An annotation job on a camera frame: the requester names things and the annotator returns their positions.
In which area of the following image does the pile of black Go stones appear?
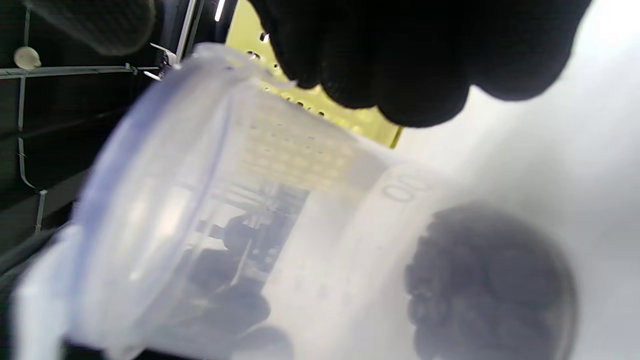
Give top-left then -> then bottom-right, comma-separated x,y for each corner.
404,202 -> 578,360

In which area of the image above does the yellow perforated laundry basket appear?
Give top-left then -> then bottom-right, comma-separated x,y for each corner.
225,0 -> 404,149

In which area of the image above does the person's right hand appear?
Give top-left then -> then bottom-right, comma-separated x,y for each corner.
25,0 -> 593,128

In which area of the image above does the clear plastic measuring container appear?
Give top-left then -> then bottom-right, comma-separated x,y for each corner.
10,42 -> 583,360

